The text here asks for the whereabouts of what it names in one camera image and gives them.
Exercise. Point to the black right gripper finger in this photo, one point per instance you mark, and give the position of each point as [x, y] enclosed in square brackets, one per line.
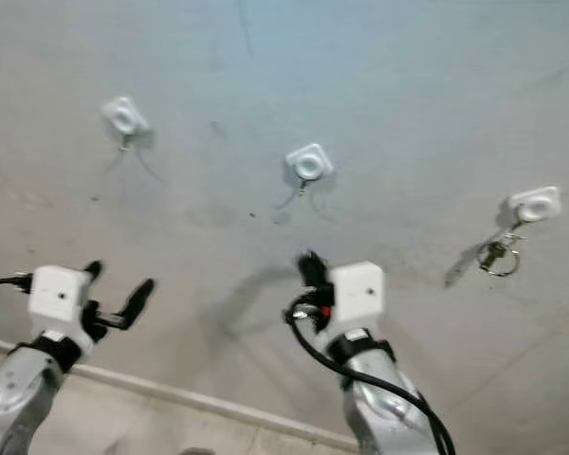
[311, 270]

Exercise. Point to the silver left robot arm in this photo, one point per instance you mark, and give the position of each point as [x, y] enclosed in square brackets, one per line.
[14, 398]

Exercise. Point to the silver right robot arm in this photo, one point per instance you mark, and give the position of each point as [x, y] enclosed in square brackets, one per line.
[384, 403]

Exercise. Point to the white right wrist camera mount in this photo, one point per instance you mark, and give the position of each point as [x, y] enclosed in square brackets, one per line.
[356, 294]

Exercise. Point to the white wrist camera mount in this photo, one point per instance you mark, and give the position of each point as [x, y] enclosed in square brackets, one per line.
[356, 294]
[59, 294]

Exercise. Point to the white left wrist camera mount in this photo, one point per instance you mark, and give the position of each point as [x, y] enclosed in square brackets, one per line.
[59, 294]

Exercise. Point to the white square wall hook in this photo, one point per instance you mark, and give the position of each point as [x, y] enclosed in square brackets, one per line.
[125, 117]
[536, 204]
[309, 163]

